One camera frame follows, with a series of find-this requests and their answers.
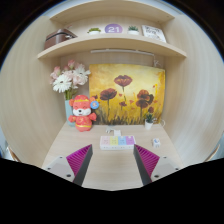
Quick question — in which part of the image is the flower bouquet in vase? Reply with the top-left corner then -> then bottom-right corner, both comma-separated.
49,59 -> 92,128

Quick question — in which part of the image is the white light bar cable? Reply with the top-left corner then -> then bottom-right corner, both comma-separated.
152,54 -> 165,70

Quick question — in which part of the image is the wooden shelf unit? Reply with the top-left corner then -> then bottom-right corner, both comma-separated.
36,0 -> 188,61

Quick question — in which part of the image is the small potted plant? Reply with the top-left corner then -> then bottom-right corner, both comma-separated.
143,113 -> 156,131

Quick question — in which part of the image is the pastel white power strip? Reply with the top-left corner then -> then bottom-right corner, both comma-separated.
99,134 -> 137,151

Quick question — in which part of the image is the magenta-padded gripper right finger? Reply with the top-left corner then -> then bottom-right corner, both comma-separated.
133,143 -> 183,187

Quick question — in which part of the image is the white light bar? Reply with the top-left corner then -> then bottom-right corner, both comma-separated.
90,48 -> 155,57

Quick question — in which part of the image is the yellow poppy flower painting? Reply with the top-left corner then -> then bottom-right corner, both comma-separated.
88,63 -> 167,127

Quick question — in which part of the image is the red plush toy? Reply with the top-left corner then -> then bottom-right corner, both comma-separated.
67,94 -> 101,133

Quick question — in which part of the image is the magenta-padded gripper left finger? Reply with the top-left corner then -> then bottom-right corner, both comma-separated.
42,143 -> 94,187

